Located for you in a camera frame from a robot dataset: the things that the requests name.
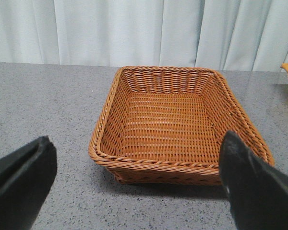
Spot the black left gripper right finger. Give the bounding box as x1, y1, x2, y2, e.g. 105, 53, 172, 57
219, 131, 288, 230

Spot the brown wicker basket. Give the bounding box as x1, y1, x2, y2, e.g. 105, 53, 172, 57
88, 66, 275, 185

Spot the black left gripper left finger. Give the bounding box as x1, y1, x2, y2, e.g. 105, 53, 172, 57
0, 136, 57, 230

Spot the white curtain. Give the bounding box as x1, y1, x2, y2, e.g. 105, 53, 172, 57
0, 0, 288, 71

